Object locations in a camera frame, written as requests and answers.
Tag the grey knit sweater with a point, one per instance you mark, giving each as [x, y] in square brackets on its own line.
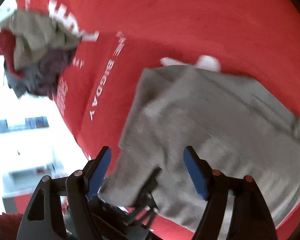
[232, 122]

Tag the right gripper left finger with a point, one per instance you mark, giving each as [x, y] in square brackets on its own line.
[43, 218]

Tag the red printed bedspread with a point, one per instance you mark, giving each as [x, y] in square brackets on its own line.
[120, 38]

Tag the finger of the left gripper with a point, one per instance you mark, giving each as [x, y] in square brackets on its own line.
[146, 190]

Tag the pile of unfolded clothes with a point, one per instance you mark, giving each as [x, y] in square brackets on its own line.
[37, 50]

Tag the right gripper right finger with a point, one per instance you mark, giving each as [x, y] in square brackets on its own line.
[251, 218]

